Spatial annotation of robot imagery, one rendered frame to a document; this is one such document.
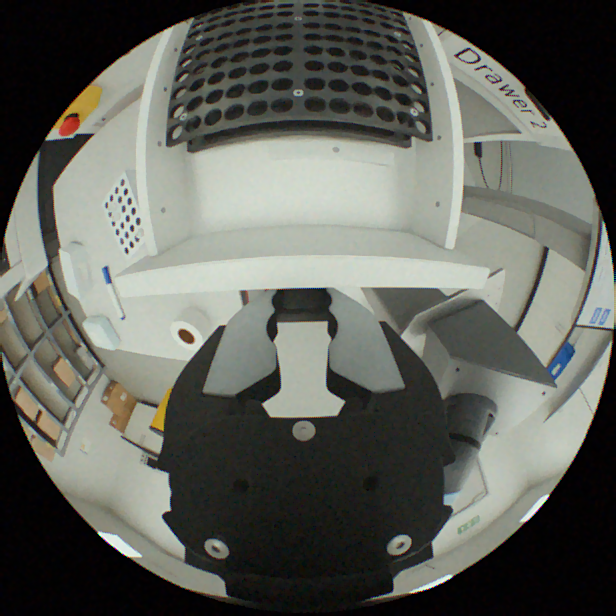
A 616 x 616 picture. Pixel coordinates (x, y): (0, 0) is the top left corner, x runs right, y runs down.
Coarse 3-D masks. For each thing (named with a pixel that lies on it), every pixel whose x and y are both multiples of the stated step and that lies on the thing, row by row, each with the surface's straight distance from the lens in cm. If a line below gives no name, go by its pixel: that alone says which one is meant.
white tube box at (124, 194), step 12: (120, 180) 35; (132, 180) 34; (120, 192) 35; (132, 192) 33; (108, 204) 40; (120, 204) 35; (132, 204) 33; (108, 216) 38; (132, 216) 33; (120, 228) 36; (132, 228) 34; (120, 240) 37; (132, 240) 34; (144, 240) 32; (132, 252) 34
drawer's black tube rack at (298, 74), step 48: (288, 0) 30; (336, 0) 24; (240, 48) 17; (288, 48) 17; (336, 48) 17; (384, 48) 18; (192, 96) 16; (240, 96) 14; (384, 96) 19; (192, 144) 18
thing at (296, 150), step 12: (276, 144) 17; (288, 144) 17; (300, 144) 17; (312, 144) 17; (324, 144) 17; (336, 144) 18; (348, 144) 18; (276, 156) 17; (288, 156) 17; (300, 156) 17; (312, 156) 17; (324, 156) 17; (336, 156) 17; (348, 156) 18; (360, 156) 18; (372, 156) 18; (384, 156) 19
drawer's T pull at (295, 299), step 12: (288, 288) 12; (300, 288) 12; (312, 288) 12; (288, 300) 12; (300, 300) 12; (312, 300) 12; (288, 312) 12; (300, 312) 12; (312, 312) 12; (324, 312) 13
